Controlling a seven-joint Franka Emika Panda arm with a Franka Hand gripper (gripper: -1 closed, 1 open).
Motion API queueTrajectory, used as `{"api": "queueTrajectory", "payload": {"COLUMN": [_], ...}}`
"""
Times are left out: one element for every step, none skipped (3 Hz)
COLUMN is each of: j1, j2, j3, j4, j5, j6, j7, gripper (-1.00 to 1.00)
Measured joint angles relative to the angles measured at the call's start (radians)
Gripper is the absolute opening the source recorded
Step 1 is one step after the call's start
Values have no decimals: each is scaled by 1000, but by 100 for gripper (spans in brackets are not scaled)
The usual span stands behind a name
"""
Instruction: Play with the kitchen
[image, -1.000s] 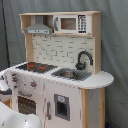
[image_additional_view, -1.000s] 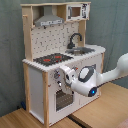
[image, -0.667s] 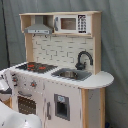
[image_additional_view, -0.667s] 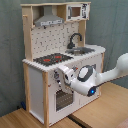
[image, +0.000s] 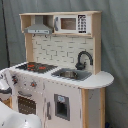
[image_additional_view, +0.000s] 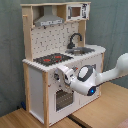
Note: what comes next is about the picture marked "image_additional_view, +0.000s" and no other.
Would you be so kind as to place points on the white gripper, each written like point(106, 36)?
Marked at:
point(67, 76)

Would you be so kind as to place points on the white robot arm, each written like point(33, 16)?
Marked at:
point(100, 77)

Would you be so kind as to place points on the wooden toy kitchen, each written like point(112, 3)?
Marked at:
point(40, 84)

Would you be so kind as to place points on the left red stove knob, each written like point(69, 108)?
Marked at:
point(56, 76)

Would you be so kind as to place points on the black toy stovetop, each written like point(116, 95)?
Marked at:
point(52, 59)

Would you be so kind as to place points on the toy oven door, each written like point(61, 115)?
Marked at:
point(63, 99)

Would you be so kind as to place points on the grey toy sink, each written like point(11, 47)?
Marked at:
point(79, 51)

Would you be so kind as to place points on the black toy faucet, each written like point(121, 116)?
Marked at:
point(73, 41)

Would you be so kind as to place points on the grey range hood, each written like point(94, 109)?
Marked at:
point(48, 18)

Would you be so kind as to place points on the white toy microwave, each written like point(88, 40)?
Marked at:
point(77, 11)

